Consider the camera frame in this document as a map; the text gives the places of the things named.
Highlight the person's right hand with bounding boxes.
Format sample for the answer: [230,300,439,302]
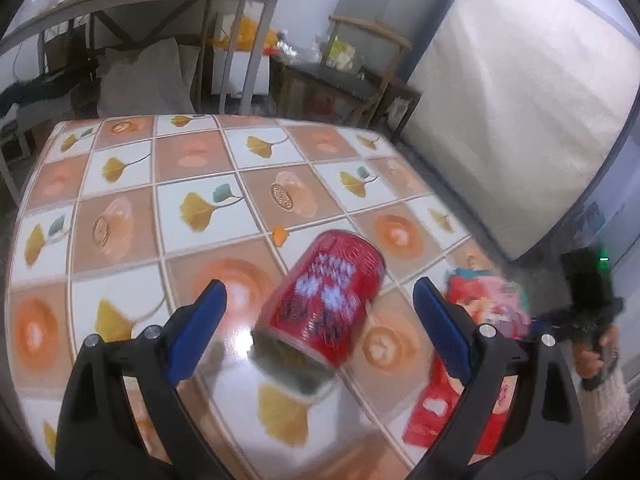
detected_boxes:
[575,341,602,380]

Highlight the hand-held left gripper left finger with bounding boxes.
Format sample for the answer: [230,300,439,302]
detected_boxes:
[55,280,228,480]

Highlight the dark cloth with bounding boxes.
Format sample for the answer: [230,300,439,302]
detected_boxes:
[0,72,76,116]

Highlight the red can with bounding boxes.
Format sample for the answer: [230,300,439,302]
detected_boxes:
[250,230,387,401]

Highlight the tile pattern tablecloth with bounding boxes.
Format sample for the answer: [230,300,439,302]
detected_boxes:
[7,114,506,480]

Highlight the red snack packet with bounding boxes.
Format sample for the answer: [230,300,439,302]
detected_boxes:
[404,267,533,456]

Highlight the white mattress with blue trim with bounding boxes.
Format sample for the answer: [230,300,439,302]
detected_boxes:
[400,0,640,261]

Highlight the green white carton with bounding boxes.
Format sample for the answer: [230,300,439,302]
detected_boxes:
[325,39,357,70]

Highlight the white cabinet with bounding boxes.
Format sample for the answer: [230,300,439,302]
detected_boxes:
[212,47,271,97]

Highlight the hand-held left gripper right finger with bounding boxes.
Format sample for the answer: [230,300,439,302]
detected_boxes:
[407,276,586,480]

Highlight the person's right forearm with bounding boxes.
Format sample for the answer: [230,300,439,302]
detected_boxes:
[582,365,632,461]

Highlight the dark wooden side table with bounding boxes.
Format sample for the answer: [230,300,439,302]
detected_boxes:
[277,57,423,133]

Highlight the grey refrigerator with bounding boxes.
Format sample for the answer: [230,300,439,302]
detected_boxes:
[332,0,461,86]

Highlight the light wooden chair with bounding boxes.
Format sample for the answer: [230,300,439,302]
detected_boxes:
[327,14,413,128]

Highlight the grey sack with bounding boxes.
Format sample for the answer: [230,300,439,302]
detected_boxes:
[97,37,196,118]

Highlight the yellow plastic bag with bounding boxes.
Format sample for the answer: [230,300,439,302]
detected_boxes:
[235,15,278,53]

